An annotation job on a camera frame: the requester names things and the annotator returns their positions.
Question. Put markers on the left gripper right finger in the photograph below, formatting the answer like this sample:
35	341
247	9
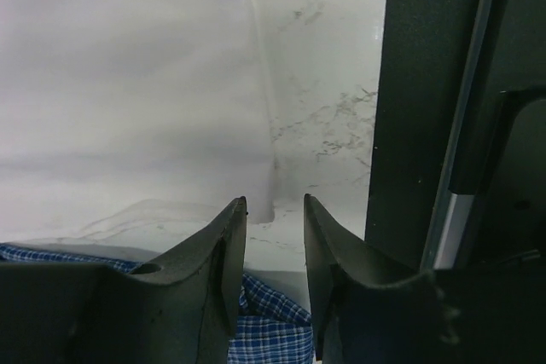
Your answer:
369	308

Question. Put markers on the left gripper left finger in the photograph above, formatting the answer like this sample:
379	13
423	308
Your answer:
180	307

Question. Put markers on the white long sleeve shirt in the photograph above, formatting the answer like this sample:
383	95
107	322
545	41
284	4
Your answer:
120	111

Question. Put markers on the blue checkered folded shirt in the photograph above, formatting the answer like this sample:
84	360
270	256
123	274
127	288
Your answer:
271	327

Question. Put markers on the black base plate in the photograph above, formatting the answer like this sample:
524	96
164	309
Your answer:
458	166

